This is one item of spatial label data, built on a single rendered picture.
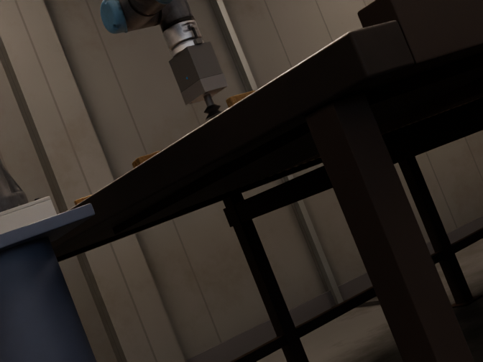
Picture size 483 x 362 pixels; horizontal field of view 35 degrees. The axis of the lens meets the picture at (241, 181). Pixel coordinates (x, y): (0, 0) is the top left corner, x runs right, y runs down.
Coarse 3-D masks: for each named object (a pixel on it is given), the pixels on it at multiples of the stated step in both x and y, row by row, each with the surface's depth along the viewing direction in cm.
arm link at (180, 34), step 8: (176, 24) 164; (184, 24) 164; (192, 24) 164; (168, 32) 165; (176, 32) 164; (184, 32) 164; (192, 32) 164; (200, 32) 167; (168, 40) 165; (176, 40) 164; (184, 40) 164; (192, 40) 164
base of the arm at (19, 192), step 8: (0, 160) 126; (0, 168) 125; (0, 176) 123; (8, 176) 125; (0, 184) 122; (8, 184) 125; (16, 184) 126; (0, 192) 121; (8, 192) 122; (16, 192) 123; (0, 200) 120; (8, 200) 121; (16, 200) 123; (24, 200) 125; (0, 208) 120; (8, 208) 121
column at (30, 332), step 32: (32, 224) 115; (64, 224) 117; (0, 256) 117; (32, 256) 120; (0, 288) 117; (32, 288) 118; (64, 288) 124; (0, 320) 116; (32, 320) 117; (64, 320) 121; (0, 352) 117; (32, 352) 117; (64, 352) 119
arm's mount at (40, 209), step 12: (24, 204) 121; (36, 204) 121; (48, 204) 122; (0, 216) 119; (12, 216) 119; (24, 216) 120; (36, 216) 121; (48, 216) 122; (0, 228) 118; (12, 228) 119
